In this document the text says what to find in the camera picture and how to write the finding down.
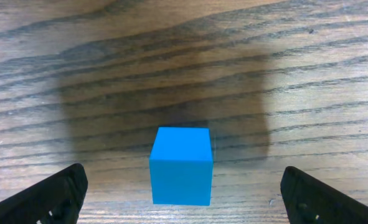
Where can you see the blue cube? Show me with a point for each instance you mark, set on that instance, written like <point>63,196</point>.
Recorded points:
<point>181,174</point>

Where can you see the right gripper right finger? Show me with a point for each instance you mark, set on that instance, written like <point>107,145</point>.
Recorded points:
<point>320,202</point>

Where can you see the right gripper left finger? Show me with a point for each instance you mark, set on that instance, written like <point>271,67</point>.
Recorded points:
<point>46,199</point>

